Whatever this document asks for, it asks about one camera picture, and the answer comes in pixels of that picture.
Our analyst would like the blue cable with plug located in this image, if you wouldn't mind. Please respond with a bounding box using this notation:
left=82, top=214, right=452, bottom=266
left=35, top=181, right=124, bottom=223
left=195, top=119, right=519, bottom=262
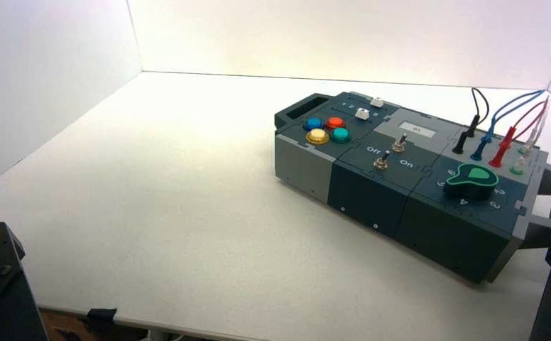
left=469, top=89, right=547, bottom=162

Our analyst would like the green round push button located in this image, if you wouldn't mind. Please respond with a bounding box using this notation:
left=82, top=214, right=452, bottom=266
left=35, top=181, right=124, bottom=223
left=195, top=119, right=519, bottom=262
left=329, top=127, right=352, bottom=144

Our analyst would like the white display label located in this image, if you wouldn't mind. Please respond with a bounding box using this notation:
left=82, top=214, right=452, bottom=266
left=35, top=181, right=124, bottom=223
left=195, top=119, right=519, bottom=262
left=399, top=121, right=437, bottom=139

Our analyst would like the green outlined rotary knob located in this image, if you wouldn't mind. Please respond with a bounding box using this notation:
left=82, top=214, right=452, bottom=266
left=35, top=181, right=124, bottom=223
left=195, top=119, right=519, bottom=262
left=442, top=163, right=500, bottom=202

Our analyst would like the black cable with plug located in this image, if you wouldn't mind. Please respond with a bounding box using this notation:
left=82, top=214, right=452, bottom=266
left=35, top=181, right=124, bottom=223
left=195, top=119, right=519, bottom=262
left=452, top=87, right=491, bottom=156

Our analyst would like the black table edge clamp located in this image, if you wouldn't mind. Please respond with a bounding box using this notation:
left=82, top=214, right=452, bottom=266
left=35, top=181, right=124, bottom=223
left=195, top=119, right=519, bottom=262
left=77, top=308, right=118, bottom=335

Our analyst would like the red cable with plug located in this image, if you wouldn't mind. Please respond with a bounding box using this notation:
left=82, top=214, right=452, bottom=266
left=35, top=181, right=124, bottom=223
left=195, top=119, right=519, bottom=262
left=488, top=96, right=550, bottom=168

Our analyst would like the yellow round push button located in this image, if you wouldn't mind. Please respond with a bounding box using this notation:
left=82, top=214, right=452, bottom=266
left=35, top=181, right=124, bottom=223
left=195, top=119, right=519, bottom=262
left=305, top=128, right=331, bottom=146

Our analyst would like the dark teal grey control box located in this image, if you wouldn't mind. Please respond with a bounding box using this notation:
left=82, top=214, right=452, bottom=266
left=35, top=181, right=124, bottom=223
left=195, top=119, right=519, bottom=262
left=273, top=91, right=551, bottom=285

